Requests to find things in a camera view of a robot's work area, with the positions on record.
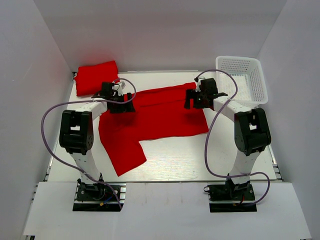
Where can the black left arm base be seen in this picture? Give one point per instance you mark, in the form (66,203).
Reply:
(99,197)

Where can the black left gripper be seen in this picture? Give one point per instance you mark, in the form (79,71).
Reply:
(122,107)

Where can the red t shirt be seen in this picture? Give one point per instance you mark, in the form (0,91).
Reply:
(159,113)
(89,79)

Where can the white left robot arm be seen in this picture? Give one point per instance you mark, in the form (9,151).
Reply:
(77,132)

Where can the red folded t shirt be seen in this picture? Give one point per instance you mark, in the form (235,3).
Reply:
(89,79)

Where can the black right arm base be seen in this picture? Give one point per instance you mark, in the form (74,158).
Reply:
(231,198)

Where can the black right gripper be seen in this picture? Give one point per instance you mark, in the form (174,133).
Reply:
(195,99)

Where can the white plastic mesh basket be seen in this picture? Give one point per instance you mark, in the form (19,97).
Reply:
(247,75)

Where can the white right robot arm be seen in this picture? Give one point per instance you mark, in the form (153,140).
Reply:
(251,129)

